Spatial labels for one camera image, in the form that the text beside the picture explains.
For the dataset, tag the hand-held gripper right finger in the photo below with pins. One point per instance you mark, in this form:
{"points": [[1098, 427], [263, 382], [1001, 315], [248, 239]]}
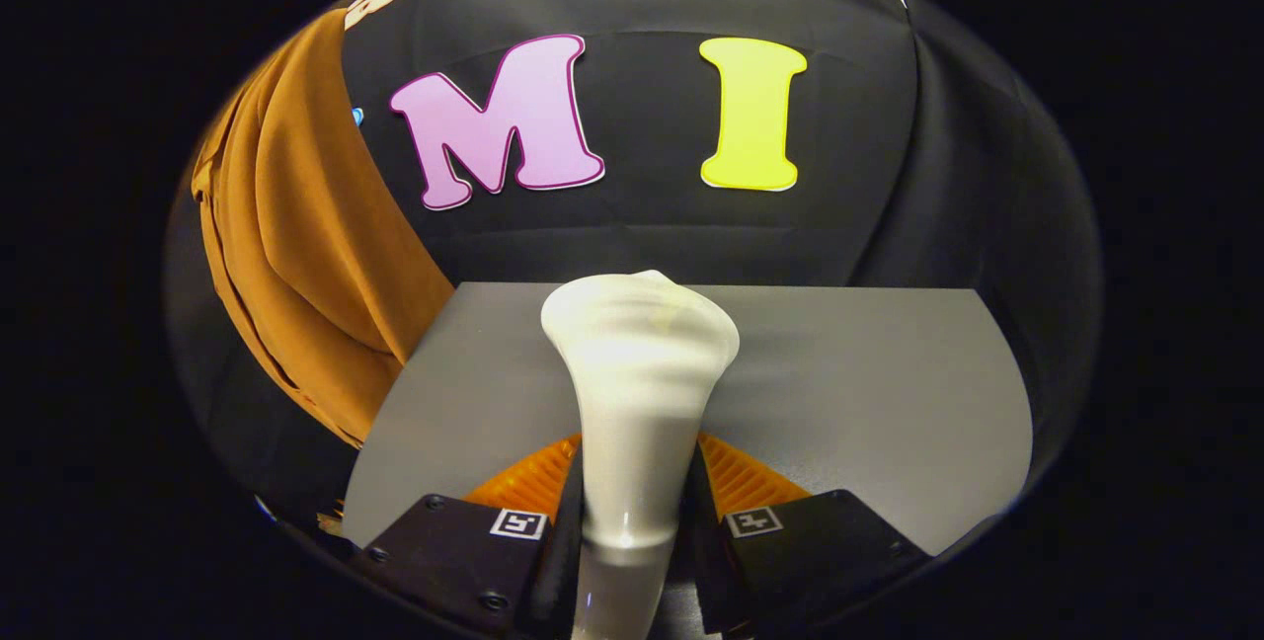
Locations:
{"points": [[810, 551]]}

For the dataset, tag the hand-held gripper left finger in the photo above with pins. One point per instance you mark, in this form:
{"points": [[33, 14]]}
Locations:
{"points": [[464, 551]]}

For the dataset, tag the orange-brown button shirt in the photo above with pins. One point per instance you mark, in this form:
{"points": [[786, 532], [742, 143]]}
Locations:
{"points": [[306, 225]]}

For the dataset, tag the grey drawer cabinet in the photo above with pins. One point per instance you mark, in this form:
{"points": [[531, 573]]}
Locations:
{"points": [[869, 393]]}

